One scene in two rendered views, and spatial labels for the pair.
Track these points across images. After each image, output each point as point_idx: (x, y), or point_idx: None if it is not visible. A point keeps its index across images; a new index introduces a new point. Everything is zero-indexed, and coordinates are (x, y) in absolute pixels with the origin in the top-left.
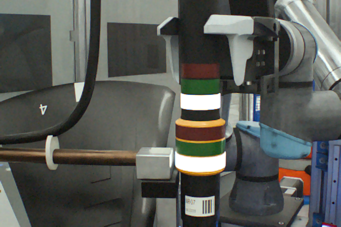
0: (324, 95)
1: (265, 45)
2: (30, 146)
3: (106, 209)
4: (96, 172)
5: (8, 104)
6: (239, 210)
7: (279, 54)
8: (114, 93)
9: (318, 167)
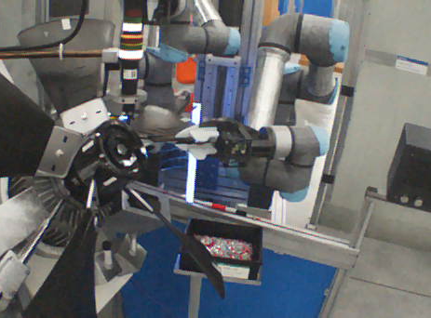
0: (196, 29)
1: (164, 2)
2: None
3: (84, 80)
4: (77, 63)
5: (26, 32)
6: (146, 105)
7: (171, 6)
8: (83, 25)
9: (198, 79)
